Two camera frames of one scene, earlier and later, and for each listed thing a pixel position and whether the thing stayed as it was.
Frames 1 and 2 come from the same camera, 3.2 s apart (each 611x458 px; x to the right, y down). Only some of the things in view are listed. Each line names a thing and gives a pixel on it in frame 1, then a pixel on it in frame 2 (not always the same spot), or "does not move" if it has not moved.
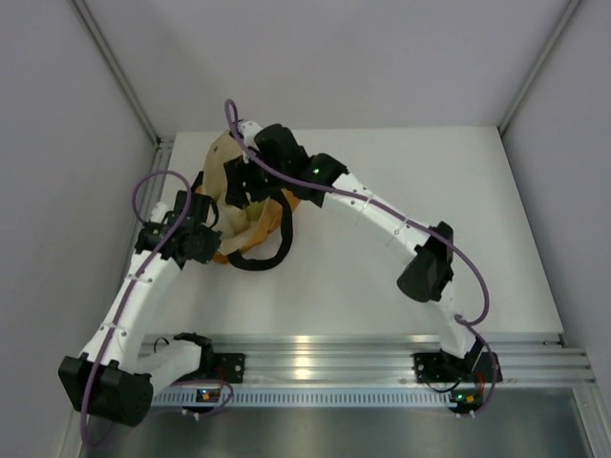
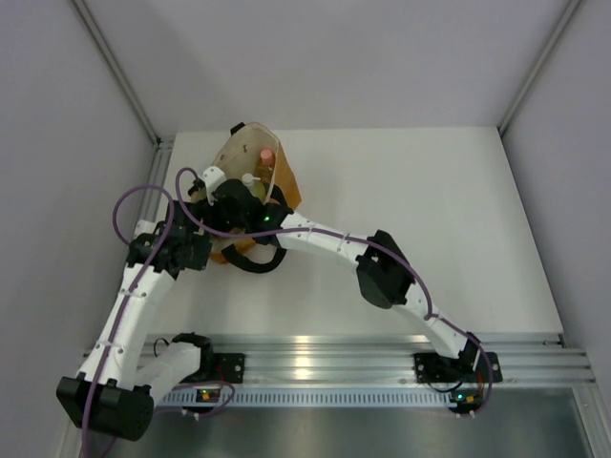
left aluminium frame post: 120,77 does not move
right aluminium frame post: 538,66 does not move
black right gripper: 238,175 -> 212,218
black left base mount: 228,366 does not move
